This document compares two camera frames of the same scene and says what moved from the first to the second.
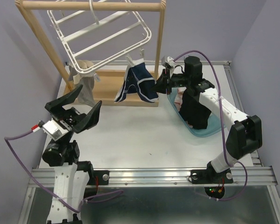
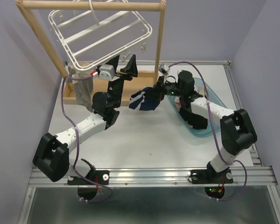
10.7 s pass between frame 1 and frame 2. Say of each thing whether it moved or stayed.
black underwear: stayed
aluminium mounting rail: stayed
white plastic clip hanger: stayed
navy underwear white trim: moved
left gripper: moved
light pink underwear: stayed
